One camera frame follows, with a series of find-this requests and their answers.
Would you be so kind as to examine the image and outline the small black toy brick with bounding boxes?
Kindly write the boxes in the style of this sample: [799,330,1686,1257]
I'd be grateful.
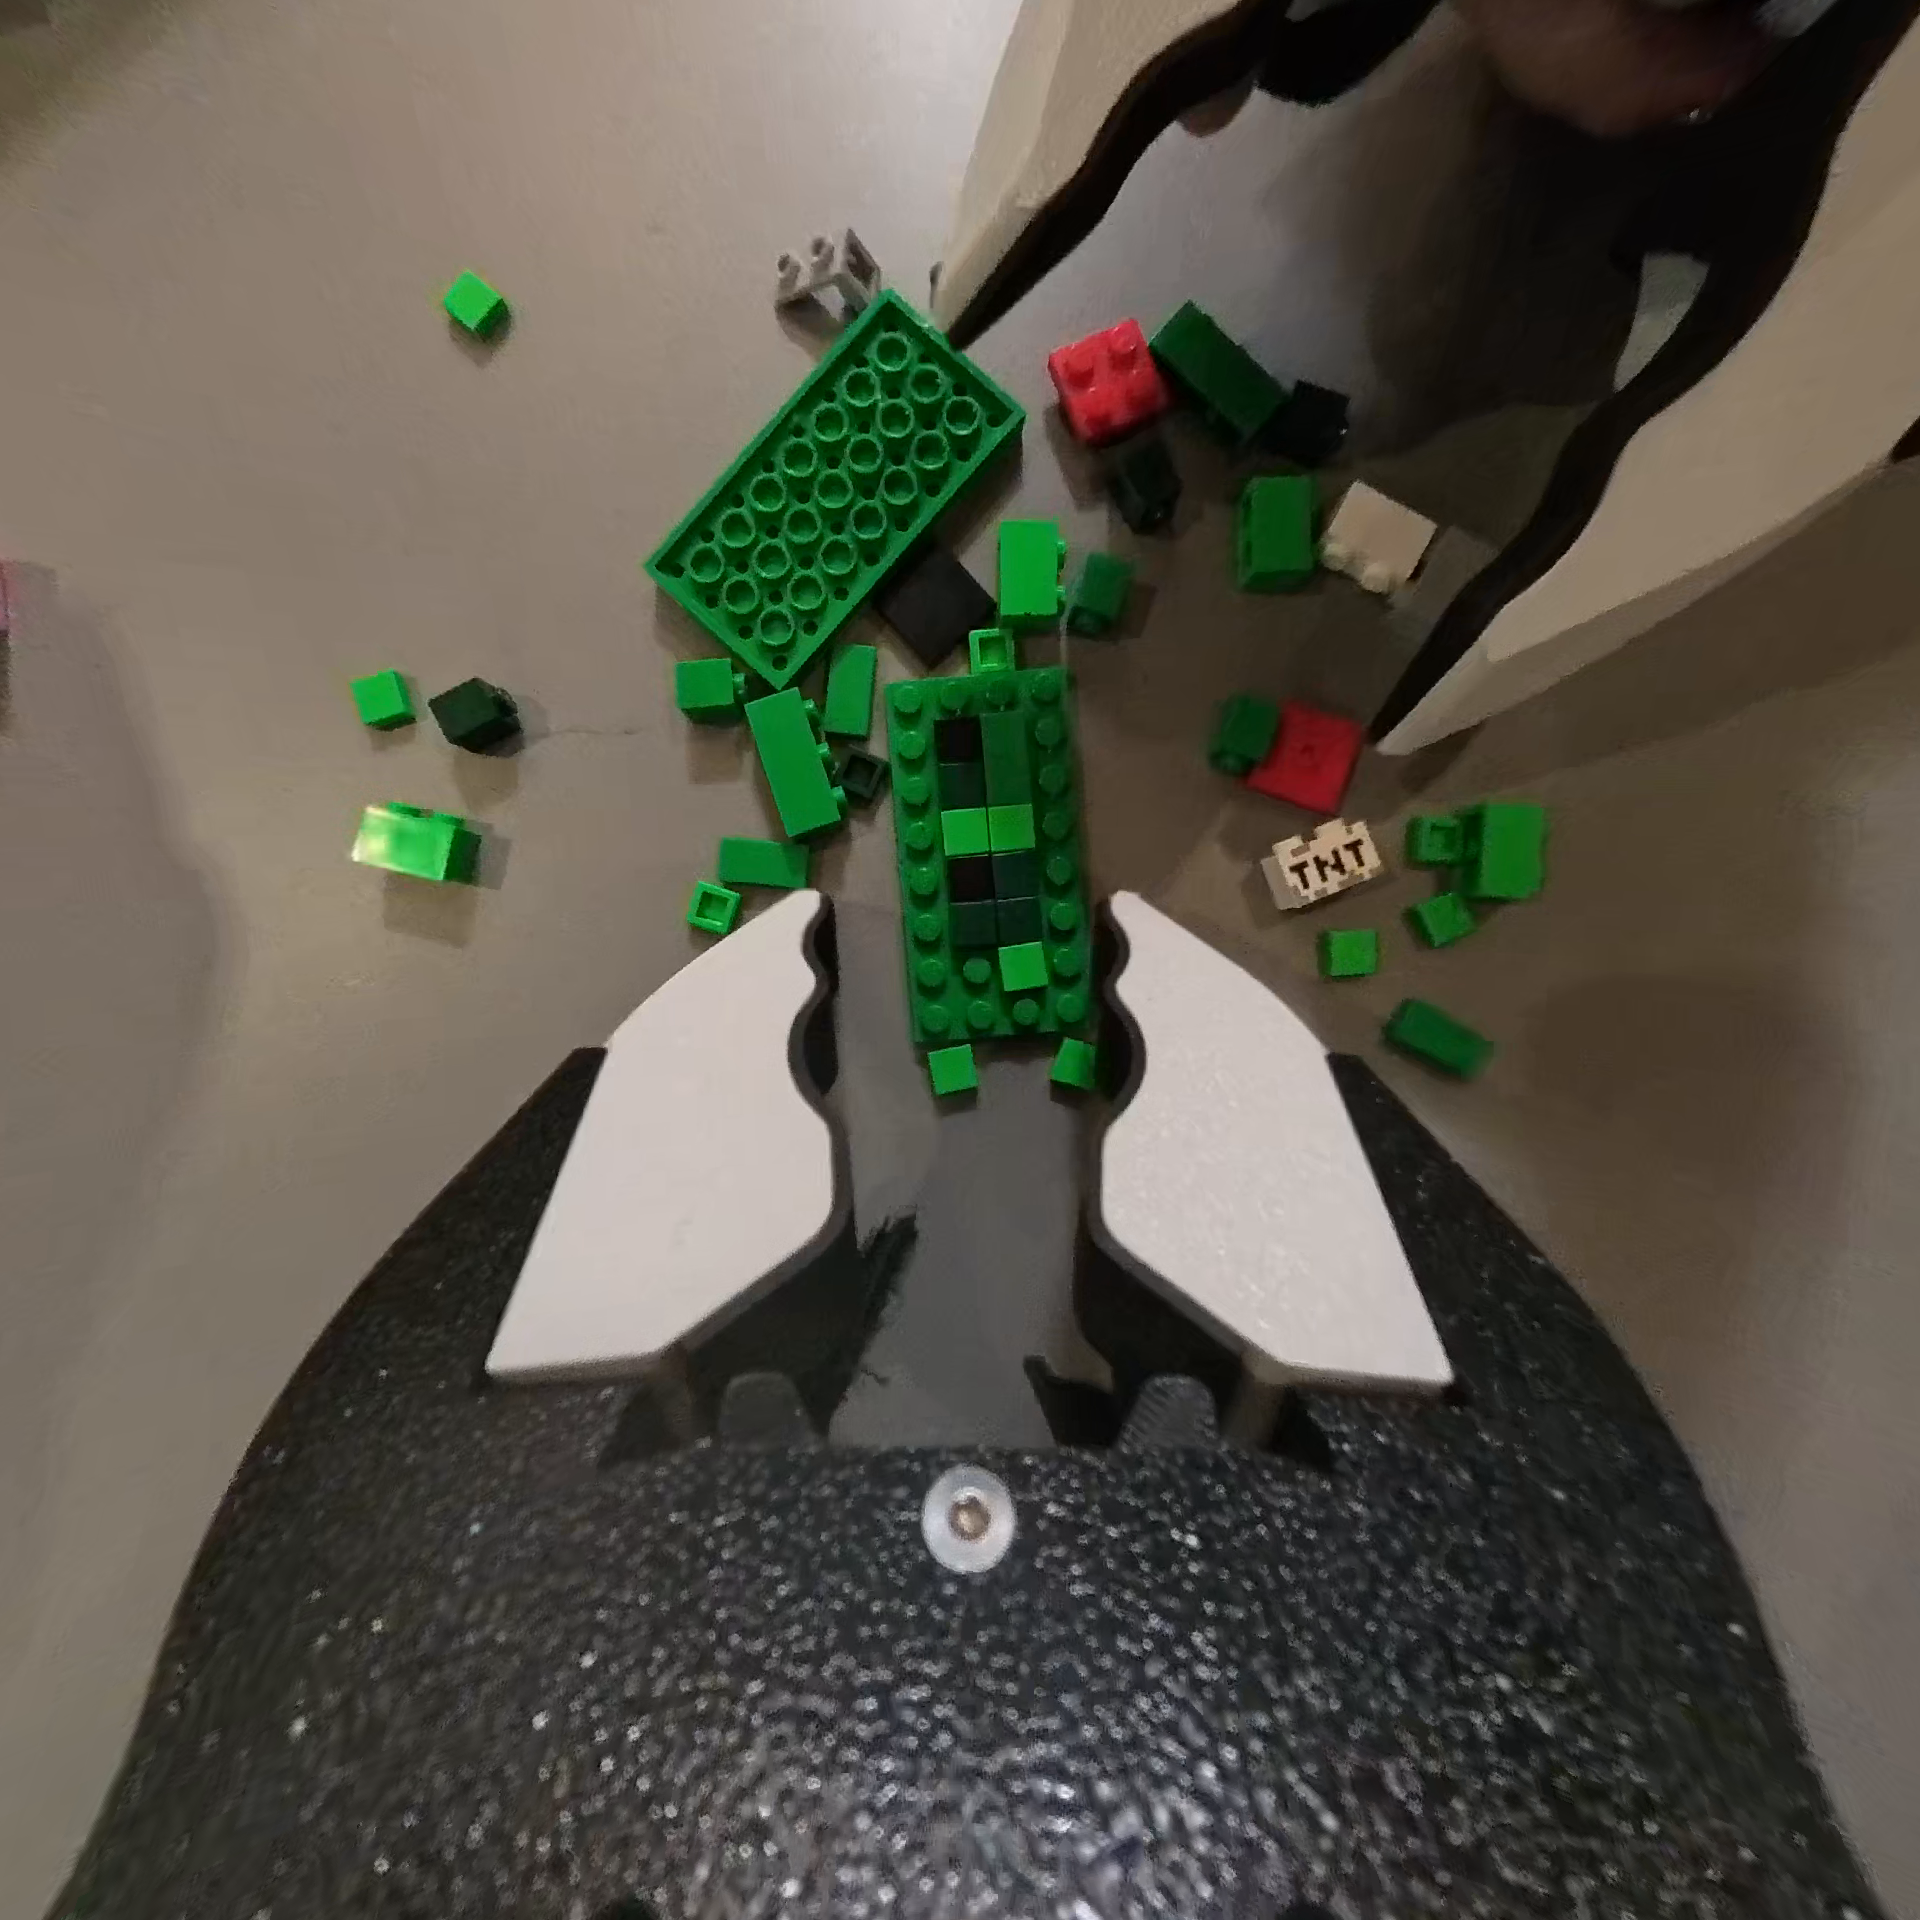
[1256,379,1355,472]

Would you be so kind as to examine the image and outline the grey desk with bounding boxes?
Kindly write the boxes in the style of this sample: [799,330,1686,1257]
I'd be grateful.
[0,0,1920,1920]

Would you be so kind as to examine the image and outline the large green base plate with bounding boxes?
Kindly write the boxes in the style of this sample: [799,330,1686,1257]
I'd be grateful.
[643,288,1032,695]

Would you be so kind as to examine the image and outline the black flat toy tile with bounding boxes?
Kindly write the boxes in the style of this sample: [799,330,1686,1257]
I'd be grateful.
[874,544,998,666]

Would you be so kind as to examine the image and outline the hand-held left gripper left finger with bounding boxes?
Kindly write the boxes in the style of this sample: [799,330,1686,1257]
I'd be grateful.
[479,884,864,1440]

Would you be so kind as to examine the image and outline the red studded toy brick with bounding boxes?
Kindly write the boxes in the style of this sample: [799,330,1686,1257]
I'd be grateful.
[1045,320,1174,449]

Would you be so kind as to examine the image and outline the long dark green brick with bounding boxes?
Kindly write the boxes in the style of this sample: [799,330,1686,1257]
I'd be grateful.
[1143,297,1291,449]

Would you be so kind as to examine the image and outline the plain white toy brick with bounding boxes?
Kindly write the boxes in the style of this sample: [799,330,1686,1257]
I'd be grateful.
[1316,477,1444,597]

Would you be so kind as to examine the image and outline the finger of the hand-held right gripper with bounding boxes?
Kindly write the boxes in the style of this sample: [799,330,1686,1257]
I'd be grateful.
[1364,0,1920,759]
[927,0,1277,351]

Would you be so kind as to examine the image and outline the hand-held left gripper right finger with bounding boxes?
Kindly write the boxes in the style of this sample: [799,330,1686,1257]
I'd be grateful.
[1079,889,1461,1453]

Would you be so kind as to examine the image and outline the red flat toy tile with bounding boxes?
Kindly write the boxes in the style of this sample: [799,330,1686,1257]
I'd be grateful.
[1242,701,1368,817]

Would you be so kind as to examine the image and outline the grey bracket toy brick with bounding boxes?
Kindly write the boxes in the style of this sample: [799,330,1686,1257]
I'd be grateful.
[772,229,883,313]

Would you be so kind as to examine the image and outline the person's right hand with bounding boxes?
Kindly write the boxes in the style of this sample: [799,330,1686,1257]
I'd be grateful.
[1477,0,1788,145]

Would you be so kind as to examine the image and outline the scattered bright green toy bricks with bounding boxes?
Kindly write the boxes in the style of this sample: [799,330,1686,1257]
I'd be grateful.
[347,268,1554,1105]

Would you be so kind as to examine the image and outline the white printed toy brick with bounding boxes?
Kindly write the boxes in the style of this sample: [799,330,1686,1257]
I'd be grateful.
[1267,819,1383,916]

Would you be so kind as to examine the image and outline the green plate brick assembly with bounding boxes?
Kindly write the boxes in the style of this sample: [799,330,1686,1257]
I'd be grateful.
[883,667,1106,1048]

